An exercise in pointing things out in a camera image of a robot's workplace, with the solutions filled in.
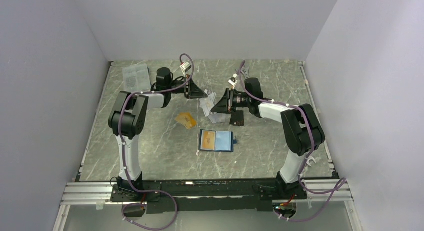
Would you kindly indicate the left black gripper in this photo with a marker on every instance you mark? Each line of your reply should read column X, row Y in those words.
column 195, row 92

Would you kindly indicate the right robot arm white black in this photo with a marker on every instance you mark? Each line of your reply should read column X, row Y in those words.
column 302, row 130

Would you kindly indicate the black card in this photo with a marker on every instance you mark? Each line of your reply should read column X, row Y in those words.
column 237, row 118

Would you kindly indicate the gold VIP card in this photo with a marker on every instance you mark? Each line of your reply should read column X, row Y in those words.
column 208, row 140

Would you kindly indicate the red handled adjustable wrench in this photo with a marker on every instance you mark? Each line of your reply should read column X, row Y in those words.
column 242, row 74

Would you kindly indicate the silver VIP card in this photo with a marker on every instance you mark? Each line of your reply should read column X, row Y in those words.
column 207, row 103

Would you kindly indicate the clear plastic screw box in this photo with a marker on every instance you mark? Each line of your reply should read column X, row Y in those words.
column 136, row 78

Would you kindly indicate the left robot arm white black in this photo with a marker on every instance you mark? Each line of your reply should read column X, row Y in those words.
column 128, row 117

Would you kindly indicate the blue leather card holder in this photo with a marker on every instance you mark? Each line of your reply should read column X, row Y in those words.
column 224, row 141

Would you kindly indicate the silver card stack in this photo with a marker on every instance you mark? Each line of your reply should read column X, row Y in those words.
column 217, row 118

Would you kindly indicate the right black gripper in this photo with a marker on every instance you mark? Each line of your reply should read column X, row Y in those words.
column 225, row 105

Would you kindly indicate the gold card stack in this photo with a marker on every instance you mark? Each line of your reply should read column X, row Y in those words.
column 186, row 119

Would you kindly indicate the aluminium frame rail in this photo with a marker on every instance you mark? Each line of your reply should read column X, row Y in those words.
column 86, row 193

